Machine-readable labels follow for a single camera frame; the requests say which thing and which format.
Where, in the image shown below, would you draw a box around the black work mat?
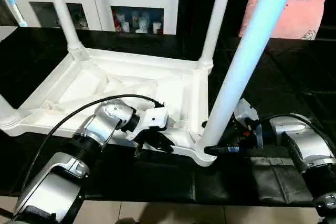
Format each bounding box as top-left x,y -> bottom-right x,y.
0,26 -> 336,208

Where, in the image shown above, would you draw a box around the dark left robot foot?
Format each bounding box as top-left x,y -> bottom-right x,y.
115,217 -> 139,224

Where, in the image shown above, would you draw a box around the red and white carton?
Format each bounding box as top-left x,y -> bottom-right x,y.
112,11 -> 123,32

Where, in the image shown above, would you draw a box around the pink pillow with print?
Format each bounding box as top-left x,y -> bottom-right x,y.
238,0 -> 327,40

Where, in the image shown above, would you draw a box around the white blue patterned pole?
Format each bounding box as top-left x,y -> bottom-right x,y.
0,0 -> 28,28

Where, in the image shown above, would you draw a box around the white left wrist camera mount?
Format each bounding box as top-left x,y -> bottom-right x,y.
125,105 -> 170,142

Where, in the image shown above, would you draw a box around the black left wrist camera cable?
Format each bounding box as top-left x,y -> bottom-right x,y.
12,94 -> 166,214

